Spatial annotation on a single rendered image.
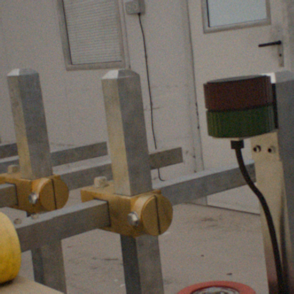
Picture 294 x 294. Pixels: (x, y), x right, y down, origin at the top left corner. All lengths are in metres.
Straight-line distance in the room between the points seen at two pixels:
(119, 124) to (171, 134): 4.22
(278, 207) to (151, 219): 0.22
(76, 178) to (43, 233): 0.32
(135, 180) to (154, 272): 0.12
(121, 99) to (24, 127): 0.26
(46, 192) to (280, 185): 0.47
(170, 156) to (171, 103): 3.74
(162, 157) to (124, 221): 0.40
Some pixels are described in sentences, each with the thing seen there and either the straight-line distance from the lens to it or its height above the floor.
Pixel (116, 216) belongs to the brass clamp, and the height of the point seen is 0.94.
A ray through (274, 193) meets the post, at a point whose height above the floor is 1.00.
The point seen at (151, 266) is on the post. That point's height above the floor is 0.88.
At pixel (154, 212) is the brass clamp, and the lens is 0.85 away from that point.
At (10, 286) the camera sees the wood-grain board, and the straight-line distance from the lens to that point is 0.83.
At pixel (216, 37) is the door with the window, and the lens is 4.60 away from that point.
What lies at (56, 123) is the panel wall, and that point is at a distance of 6.43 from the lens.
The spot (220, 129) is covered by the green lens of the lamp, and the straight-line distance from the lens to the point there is 0.62.
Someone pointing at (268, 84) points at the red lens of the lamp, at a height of 1.10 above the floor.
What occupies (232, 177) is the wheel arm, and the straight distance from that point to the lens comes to 1.03.
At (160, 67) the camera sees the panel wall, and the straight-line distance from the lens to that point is 5.06.
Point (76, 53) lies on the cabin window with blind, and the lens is 6.05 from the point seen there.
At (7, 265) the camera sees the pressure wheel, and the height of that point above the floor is 0.93.
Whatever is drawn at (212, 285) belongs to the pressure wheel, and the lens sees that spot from 0.72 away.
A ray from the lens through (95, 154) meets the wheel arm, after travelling 1.47.
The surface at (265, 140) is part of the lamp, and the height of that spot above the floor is 1.05.
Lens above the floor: 1.15
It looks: 8 degrees down
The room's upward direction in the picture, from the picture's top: 6 degrees counter-clockwise
